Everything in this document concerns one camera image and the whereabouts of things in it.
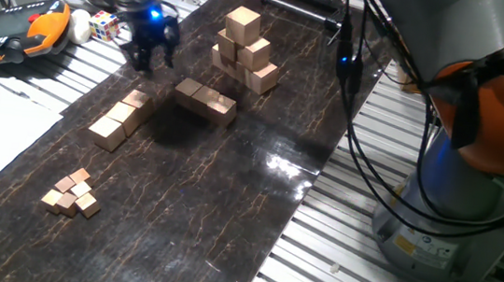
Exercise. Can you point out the small wooden cube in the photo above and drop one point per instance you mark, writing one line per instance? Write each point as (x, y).
(67, 203)
(51, 199)
(81, 189)
(88, 203)
(81, 174)
(64, 183)

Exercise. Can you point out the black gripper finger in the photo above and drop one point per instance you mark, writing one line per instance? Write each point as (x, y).
(141, 60)
(172, 50)

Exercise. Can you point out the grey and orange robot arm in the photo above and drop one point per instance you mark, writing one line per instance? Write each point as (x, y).
(456, 31)

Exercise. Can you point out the white rounded object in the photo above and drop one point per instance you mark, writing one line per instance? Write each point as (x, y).
(78, 26)

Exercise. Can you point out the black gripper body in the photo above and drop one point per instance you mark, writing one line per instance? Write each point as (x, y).
(153, 32)

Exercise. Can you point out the cardboard box with wood blocks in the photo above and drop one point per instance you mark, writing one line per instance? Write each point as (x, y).
(405, 84)

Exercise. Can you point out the black orange teach pendant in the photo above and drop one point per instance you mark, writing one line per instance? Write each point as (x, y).
(5, 35)

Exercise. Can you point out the colourful puzzle cube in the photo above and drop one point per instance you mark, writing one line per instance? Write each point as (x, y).
(104, 26)

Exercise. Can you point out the black metal frame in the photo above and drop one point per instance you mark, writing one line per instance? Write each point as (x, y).
(300, 12)

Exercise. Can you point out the large wooden cube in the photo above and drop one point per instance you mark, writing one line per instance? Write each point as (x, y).
(227, 44)
(236, 71)
(217, 60)
(254, 54)
(262, 78)
(243, 25)

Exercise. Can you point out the dark marble pattern mat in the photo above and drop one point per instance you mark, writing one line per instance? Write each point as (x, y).
(177, 227)

